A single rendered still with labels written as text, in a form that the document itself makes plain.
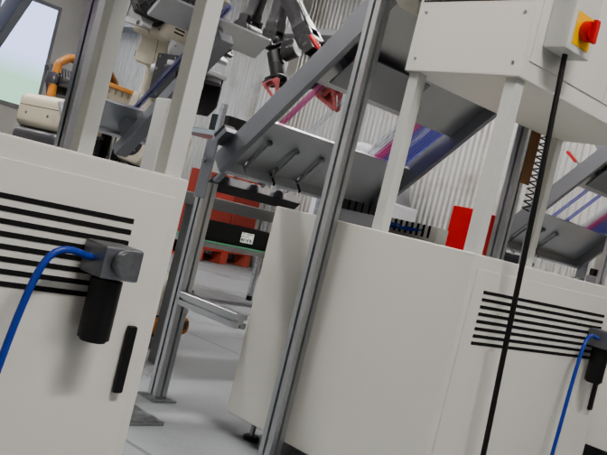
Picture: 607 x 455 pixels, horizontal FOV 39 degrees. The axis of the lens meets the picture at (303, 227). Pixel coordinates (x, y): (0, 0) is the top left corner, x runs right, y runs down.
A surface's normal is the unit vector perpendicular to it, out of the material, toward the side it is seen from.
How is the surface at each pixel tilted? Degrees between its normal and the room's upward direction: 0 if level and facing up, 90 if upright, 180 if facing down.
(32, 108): 90
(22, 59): 90
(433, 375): 90
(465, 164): 90
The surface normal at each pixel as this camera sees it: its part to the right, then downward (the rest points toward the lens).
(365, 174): 0.29, 0.82
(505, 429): 0.67, 0.18
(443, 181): -0.66, -0.15
